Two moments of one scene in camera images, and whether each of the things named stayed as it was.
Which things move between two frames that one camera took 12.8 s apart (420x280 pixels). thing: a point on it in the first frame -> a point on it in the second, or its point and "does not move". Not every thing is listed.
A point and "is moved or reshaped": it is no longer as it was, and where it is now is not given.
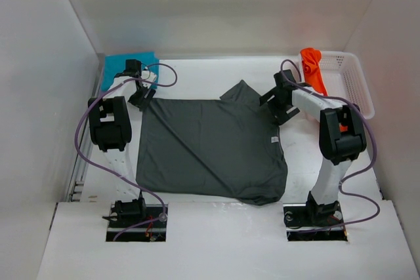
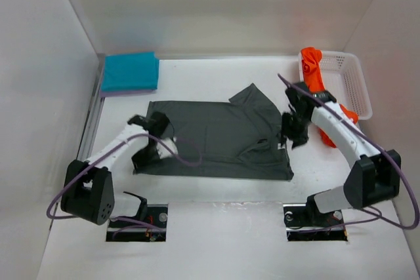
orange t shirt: x=310 y=59 does not move
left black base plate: x=151 y=231 does not move
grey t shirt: x=229 y=146 is moved or reshaped
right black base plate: x=305 y=217 does not move
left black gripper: x=142 y=103 -> x=140 y=162
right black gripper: x=282 y=117 -> x=298 y=138
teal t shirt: x=115 y=63 does not move
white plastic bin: x=343 y=79 does not move
